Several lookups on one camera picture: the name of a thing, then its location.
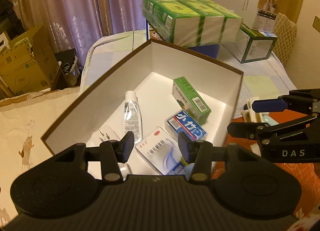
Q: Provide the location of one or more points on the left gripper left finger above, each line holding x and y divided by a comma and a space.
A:
113, 152

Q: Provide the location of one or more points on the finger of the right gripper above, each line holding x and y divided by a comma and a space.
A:
270, 105
245, 130

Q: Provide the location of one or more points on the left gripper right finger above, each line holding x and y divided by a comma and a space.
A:
199, 153

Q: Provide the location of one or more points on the white plug adapter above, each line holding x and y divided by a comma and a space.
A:
105, 133

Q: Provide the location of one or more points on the white hair clip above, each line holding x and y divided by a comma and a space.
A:
249, 115

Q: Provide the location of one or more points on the clear floss pick box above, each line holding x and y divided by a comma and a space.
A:
182, 122

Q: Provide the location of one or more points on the blue cream tube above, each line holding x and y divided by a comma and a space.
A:
132, 116

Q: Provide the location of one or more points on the blue white medicine box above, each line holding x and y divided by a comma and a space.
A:
161, 152

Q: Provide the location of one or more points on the green white medicine box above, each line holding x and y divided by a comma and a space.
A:
190, 100

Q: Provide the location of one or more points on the mint handheld fan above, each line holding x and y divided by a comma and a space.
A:
269, 120

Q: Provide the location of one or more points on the green white carton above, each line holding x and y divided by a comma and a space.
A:
251, 45

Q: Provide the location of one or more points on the quilted beige chair cover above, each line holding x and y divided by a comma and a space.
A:
286, 32

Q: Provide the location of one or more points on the brown cardboard storage box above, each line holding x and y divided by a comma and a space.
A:
103, 104

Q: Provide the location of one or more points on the dark blue box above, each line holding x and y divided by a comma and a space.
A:
209, 50

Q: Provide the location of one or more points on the dark shopping bag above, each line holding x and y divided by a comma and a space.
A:
68, 74

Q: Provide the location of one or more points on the cream patterned cloth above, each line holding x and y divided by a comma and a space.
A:
24, 119

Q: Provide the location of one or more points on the green tissue pack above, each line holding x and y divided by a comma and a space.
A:
191, 23

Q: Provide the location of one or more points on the black folding cart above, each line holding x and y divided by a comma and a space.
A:
10, 23

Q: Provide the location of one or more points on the wall socket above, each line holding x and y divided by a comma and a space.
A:
316, 24

